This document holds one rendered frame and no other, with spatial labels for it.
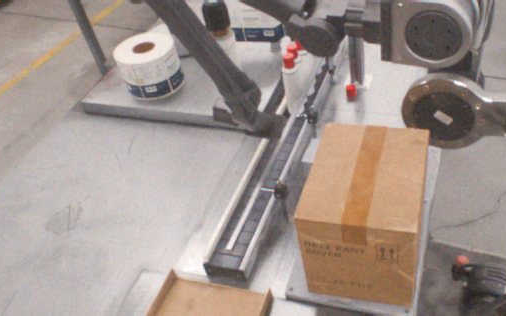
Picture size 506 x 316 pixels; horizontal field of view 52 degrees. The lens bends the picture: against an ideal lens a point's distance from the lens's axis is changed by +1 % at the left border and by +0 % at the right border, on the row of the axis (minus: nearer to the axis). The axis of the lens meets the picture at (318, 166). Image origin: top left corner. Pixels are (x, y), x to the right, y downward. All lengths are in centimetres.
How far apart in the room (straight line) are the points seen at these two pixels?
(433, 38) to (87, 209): 113
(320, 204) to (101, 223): 74
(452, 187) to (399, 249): 161
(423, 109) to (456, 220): 133
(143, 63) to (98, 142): 30
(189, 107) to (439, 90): 92
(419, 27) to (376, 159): 36
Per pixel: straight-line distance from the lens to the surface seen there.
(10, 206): 178
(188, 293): 132
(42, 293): 150
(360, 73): 180
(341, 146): 115
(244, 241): 131
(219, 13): 170
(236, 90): 119
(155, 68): 181
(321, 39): 92
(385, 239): 101
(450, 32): 85
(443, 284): 195
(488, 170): 273
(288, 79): 156
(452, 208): 252
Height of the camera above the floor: 188
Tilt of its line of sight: 44 degrees down
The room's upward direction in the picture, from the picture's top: 7 degrees counter-clockwise
